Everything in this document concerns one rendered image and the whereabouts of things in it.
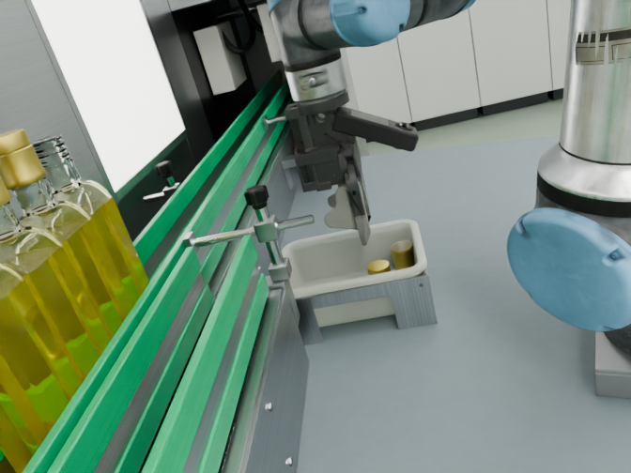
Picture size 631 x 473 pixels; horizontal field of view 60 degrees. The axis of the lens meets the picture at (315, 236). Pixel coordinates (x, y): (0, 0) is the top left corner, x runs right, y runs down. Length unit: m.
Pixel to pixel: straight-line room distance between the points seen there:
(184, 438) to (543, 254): 0.31
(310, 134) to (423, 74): 3.57
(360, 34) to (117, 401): 0.42
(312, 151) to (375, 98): 3.56
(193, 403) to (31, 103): 0.50
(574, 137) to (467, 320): 0.40
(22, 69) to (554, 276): 0.67
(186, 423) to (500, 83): 4.12
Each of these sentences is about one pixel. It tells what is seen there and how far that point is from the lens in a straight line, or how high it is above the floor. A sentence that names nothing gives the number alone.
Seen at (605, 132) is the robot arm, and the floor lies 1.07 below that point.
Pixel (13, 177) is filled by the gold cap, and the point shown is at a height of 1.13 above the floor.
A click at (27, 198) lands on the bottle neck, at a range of 0.54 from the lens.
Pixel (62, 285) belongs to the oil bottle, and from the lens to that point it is 0.51.
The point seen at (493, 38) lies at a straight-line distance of 4.34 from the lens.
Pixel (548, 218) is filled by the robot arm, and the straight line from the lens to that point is 0.45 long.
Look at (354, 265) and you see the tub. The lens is 0.91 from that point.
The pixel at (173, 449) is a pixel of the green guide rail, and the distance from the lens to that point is 0.41.
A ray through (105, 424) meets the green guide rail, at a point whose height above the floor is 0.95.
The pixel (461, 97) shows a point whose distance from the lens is 4.36.
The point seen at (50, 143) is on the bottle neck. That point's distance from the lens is 0.58.
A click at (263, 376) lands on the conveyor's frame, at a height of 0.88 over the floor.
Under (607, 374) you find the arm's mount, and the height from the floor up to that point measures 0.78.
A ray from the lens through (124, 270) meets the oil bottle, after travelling 0.61.
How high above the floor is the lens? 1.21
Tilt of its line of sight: 24 degrees down
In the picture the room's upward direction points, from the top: 16 degrees counter-clockwise
